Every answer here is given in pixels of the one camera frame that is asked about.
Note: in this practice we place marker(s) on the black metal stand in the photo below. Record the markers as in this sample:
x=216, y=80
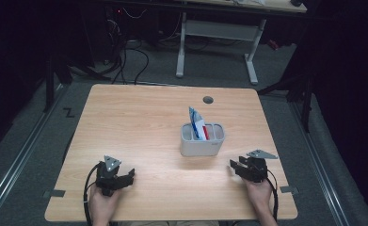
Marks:
x=50, y=81

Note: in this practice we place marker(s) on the black tripod stand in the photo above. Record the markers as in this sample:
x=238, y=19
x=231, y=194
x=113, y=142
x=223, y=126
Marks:
x=297, y=84

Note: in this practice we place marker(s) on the metal floor rail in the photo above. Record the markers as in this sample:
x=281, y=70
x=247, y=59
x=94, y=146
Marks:
x=323, y=175
x=18, y=160

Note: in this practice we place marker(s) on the person's right hand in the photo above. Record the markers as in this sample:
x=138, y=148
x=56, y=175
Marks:
x=260, y=193

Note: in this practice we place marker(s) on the grey tape strip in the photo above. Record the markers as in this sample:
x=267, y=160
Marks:
x=54, y=193
x=289, y=189

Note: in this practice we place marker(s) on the red and white toothpaste tube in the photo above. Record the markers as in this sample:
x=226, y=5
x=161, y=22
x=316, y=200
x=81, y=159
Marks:
x=200, y=125

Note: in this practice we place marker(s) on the person's left hand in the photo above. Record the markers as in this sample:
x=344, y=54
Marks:
x=104, y=202

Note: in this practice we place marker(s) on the white-framed desk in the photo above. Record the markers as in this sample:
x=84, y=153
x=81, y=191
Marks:
x=219, y=29

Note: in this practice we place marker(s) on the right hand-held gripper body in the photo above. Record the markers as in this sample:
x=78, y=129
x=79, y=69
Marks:
x=257, y=168

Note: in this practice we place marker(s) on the grey compartment holder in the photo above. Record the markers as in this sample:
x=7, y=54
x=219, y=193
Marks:
x=202, y=146

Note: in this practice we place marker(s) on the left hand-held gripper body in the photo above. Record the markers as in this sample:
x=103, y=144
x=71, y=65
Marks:
x=108, y=175

